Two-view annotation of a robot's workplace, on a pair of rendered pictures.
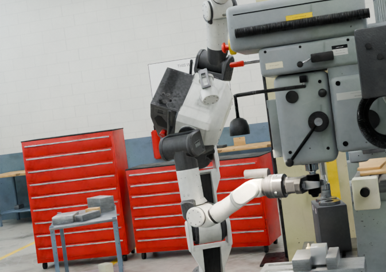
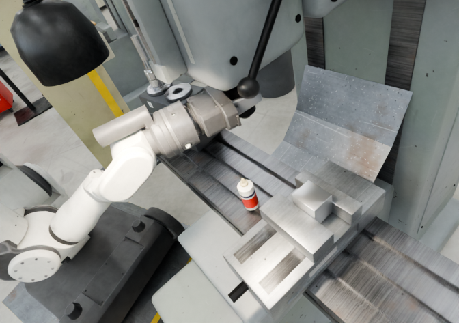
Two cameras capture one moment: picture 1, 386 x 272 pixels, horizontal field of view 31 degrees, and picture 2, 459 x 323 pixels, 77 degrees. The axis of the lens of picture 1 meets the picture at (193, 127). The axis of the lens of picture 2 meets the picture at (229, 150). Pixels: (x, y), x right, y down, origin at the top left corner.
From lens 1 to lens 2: 2.13 m
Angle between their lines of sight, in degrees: 54
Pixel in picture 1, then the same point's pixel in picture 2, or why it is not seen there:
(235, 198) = (111, 195)
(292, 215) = (55, 95)
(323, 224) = not seen: hidden behind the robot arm
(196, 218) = (39, 268)
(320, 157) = (286, 45)
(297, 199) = not seen: hidden behind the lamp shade
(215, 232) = (37, 198)
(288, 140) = (224, 30)
